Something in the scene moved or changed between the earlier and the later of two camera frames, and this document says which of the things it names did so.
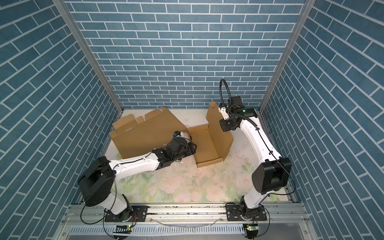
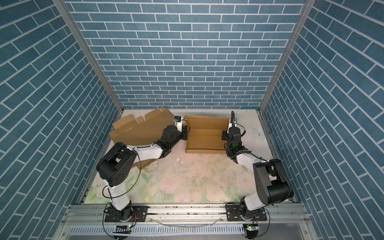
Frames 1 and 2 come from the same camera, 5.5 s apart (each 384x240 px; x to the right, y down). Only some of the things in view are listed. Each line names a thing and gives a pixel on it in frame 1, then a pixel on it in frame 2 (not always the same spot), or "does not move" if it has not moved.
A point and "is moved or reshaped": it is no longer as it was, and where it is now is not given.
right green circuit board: [252, 227] does not move
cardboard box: [133, 136] does not move
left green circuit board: [123, 229] does not move
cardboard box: [211, 144] is moved or reshaped
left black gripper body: [186, 150] -> [178, 137]
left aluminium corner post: [69, 13] does not move
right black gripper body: [227, 124] -> [225, 136]
